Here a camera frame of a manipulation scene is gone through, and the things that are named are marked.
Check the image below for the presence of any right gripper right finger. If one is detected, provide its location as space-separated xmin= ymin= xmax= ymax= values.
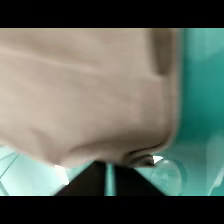
xmin=113 ymin=163 xmax=168 ymax=197

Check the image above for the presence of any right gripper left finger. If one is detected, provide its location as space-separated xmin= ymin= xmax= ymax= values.
xmin=55 ymin=160 xmax=107 ymax=197

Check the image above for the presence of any beige garment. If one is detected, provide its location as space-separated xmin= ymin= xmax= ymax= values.
xmin=0 ymin=28 xmax=184 ymax=169

